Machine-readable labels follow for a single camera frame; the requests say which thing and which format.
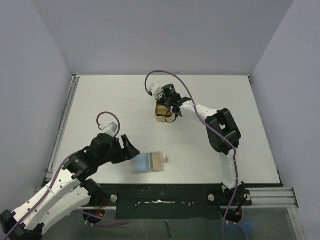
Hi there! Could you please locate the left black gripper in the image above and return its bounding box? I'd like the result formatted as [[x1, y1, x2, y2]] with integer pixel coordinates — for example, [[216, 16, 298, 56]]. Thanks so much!
[[97, 134, 139, 166]]

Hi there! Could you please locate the beige leather card holder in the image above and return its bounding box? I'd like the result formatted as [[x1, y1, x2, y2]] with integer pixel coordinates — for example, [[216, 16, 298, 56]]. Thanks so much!
[[130, 151, 169, 174]]

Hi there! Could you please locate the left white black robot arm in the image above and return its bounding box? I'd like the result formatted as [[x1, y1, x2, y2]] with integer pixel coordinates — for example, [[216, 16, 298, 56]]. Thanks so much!
[[0, 133, 140, 240]]

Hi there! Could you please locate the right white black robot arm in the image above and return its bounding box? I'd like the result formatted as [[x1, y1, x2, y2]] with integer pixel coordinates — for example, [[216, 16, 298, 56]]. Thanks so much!
[[148, 83, 241, 205]]

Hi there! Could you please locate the tan oval wooden tray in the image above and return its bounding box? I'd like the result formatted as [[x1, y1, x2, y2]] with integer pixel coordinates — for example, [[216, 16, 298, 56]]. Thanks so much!
[[154, 104, 176, 123]]

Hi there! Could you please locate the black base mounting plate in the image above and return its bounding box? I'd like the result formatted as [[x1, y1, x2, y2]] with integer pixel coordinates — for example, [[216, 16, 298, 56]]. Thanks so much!
[[80, 184, 252, 224]]

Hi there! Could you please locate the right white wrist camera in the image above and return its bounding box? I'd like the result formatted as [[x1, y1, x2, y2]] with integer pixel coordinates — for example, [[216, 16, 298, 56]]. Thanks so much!
[[147, 83, 163, 101]]

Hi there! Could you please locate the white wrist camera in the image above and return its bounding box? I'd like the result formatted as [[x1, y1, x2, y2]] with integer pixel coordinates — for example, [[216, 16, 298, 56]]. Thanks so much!
[[147, 83, 163, 101], [98, 122, 118, 137]]

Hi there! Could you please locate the short black cable loop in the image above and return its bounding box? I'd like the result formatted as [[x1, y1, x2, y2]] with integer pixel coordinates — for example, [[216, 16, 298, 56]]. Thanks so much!
[[164, 107, 180, 124]]

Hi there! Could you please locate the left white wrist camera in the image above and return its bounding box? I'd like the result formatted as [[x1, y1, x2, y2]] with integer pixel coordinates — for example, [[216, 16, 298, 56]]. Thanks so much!
[[98, 122, 118, 137]]

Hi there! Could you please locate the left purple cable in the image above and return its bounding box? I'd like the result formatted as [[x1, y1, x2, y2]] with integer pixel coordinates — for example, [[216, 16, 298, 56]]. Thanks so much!
[[4, 111, 130, 240]]

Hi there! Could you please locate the aluminium extrusion rail left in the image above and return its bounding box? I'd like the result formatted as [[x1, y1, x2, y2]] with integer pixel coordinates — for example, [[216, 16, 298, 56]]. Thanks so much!
[[46, 74, 80, 178]]

